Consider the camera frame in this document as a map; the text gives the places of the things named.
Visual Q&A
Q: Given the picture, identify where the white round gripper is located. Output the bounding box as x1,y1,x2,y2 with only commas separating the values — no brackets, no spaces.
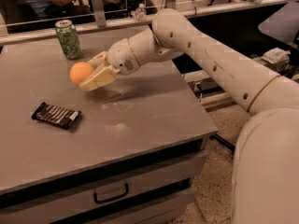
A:
79,38,140,91

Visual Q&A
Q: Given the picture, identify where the orange fruit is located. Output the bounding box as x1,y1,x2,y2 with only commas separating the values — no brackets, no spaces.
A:
69,62,94,86

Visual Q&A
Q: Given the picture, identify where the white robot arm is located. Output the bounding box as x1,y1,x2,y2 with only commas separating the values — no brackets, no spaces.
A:
79,8,299,224

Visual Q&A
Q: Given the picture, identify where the dark chocolate bar wrapper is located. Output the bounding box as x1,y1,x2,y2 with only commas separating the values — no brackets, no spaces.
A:
31,102,81,130

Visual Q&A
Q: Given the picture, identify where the green soda can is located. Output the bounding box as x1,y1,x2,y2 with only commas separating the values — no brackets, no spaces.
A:
55,20,82,60

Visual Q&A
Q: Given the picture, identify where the clear plastic water bottle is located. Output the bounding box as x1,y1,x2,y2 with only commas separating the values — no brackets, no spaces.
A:
131,4,147,21

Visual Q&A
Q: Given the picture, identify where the person in blue shirt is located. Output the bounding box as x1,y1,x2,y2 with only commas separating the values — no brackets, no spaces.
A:
24,0,90,19

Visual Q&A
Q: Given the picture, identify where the black metal floor stand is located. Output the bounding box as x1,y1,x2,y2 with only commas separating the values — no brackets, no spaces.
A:
209,134,235,153

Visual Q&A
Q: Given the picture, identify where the metal railing frame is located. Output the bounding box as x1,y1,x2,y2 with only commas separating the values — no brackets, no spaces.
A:
0,0,298,45

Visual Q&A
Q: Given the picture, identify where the grey drawer with black handle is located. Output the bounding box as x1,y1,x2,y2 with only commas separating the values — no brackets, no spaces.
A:
0,152,206,224

